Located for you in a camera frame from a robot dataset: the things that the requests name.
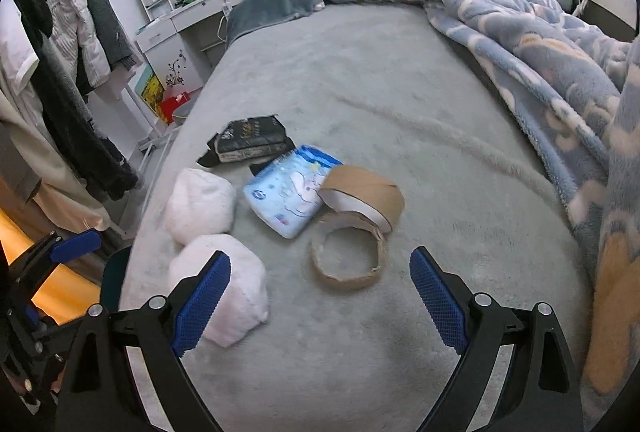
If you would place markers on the white clothes rack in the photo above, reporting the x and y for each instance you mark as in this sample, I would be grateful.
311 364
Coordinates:
150 142

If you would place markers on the beige hanging garment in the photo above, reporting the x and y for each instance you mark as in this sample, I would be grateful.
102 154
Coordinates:
20 112

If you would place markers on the black tissue pack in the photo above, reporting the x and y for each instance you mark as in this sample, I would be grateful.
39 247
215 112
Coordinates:
250 132

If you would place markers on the white fluffy ball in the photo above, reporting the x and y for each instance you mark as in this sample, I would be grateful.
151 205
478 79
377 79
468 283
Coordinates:
240 292
200 207

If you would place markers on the grey-blue pillow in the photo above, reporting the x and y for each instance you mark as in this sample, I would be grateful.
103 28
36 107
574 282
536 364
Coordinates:
270 7

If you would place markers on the dark grey long coat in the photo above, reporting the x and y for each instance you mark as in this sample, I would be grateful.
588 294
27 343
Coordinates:
75 127

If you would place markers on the white dressing table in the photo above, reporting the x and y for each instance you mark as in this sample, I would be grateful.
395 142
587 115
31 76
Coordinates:
165 32

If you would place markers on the blue cloud-print blanket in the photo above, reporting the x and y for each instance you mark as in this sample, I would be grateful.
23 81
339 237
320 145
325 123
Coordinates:
500 12

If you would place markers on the white puffer jacket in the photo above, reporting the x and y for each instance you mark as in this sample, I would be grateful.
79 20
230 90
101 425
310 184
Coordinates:
75 22

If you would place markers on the grey fleece bed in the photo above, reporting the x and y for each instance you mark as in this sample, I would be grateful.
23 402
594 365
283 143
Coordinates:
375 112

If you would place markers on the yellow landscape painting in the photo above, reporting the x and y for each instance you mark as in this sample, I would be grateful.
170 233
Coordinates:
151 87

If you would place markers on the brown paper tape roll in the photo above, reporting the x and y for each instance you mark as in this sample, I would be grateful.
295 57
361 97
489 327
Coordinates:
365 187

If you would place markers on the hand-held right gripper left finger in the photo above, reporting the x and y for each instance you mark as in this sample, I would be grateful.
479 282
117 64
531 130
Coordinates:
200 307

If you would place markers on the blue tissue pack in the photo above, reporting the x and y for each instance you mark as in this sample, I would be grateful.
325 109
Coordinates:
285 197

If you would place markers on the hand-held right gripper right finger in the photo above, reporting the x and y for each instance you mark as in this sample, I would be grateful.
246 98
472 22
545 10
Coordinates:
435 302

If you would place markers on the dark grey knit vest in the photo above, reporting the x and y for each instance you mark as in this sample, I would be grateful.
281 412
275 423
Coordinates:
105 12

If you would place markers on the red box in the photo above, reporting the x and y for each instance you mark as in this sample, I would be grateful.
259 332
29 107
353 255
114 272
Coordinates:
175 107

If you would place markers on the teal chair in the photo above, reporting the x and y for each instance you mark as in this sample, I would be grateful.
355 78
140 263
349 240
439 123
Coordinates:
114 277

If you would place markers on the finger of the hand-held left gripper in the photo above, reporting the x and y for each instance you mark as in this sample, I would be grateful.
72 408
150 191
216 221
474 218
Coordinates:
75 244
31 317

